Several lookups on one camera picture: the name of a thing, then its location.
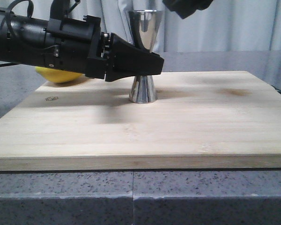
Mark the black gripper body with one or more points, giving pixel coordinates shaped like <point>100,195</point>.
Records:
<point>78,46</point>
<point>185,8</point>

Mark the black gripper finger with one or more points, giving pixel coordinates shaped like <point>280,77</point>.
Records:
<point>141,29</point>
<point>126,60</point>

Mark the silver metal jigger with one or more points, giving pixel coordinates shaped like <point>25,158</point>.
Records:
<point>143,88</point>

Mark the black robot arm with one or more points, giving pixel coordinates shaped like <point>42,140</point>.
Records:
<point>23,41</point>

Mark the yellow lemon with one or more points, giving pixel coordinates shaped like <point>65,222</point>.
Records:
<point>57,76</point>

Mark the grey curtain backdrop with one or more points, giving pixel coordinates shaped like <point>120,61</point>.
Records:
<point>226,25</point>

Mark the light wooden cutting board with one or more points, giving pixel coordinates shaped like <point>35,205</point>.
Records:
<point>200,120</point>

